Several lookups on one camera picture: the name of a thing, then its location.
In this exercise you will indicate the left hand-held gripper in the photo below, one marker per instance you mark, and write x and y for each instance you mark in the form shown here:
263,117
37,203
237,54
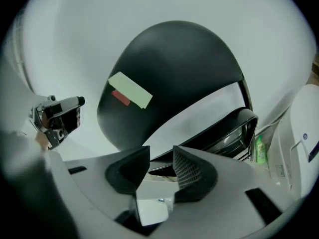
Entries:
46,118

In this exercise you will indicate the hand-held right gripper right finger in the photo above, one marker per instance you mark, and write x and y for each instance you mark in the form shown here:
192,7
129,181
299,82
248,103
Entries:
224,183

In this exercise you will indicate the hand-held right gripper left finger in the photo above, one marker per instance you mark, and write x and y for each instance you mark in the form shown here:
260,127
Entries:
99,183

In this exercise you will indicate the black folding chair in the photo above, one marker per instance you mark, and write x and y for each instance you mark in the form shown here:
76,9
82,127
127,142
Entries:
179,71

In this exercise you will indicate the green plastic bottle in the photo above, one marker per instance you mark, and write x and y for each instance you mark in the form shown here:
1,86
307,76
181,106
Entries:
261,151

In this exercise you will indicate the red sticker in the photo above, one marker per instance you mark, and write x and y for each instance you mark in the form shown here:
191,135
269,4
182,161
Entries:
120,98

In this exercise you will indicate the pale green paper note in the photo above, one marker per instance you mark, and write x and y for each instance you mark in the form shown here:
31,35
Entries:
132,91

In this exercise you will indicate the white smart toilet black strip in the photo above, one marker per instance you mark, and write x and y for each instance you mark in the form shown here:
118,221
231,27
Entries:
306,103

